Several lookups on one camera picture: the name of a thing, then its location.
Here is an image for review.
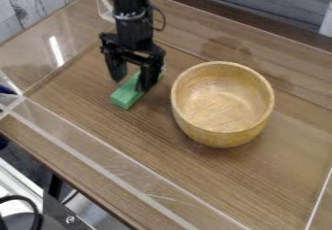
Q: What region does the black table leg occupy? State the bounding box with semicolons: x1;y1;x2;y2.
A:
49;175;63;200

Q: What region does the black cable bottom left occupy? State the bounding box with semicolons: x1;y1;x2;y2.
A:
0;194;45;230

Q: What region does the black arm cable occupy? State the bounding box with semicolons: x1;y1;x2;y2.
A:
146;4;168;32

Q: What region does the green rectangular block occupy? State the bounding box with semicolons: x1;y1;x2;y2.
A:
109;72;146;110

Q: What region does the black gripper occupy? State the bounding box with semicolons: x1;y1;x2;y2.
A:
101;10;167;92

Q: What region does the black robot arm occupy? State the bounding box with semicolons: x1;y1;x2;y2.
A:
101;0;167;91

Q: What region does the clear acrylic enclosure wall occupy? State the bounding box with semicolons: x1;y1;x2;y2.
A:
0;0;332;230

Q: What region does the blue object left edge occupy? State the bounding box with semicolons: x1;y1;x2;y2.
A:
0;84;17;95

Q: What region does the brown wooden bowl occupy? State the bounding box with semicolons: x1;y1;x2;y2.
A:
171;61;275;148

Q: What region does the black metal bracket with screw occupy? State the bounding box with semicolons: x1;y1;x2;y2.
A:
41;193;97;230

